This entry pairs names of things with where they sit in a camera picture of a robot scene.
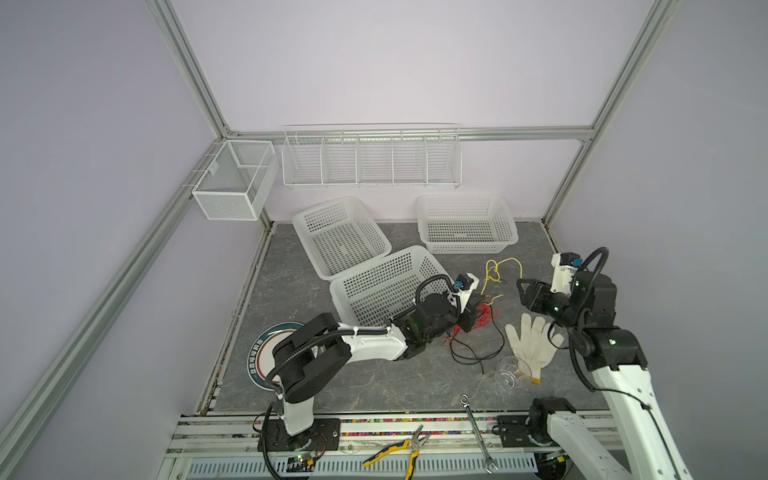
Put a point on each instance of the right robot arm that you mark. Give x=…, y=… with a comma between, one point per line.
x=608, y=360

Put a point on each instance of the white mesh wall box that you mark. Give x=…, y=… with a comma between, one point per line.
x=237, y=181

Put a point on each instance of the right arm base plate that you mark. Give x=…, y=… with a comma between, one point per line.
x=516, y=430

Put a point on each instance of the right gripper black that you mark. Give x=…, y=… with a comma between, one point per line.
x=542, y=291

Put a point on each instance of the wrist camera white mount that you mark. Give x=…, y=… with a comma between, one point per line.
x=465, y=285
x=565, y=265

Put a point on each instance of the white work glove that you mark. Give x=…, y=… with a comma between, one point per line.
x=533, y=345

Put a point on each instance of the silver wrench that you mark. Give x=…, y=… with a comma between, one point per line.
x=490, y=466

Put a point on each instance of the white wire wall rack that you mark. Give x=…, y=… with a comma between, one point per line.
x=372, y=155

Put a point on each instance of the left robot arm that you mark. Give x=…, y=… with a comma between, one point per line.
x=310, y=357

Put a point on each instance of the white basket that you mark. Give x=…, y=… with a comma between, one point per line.
x=465, y=223
x=338, y=235
x=380, y=290

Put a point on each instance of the white basket back right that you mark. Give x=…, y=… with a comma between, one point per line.
x=465, y=223

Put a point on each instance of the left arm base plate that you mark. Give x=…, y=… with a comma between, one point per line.
x=324, y=434

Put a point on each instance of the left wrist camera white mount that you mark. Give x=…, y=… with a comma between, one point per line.
x=465, y=285

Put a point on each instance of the white basket centre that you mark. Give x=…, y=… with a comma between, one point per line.
x=380, y=290

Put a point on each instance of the white basket back left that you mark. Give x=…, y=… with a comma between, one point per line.
x=338, y=235

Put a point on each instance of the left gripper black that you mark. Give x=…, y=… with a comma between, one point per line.
x=469, y=315

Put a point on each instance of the yellow handled pliers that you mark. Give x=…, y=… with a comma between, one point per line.
x=411, y=445

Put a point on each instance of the clear plastic cup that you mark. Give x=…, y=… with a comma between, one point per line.
x=511, y=374

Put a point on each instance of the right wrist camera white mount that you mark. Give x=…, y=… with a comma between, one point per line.
x=565, y=265

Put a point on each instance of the round plate green rim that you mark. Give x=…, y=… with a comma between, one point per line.
x=260, y=360

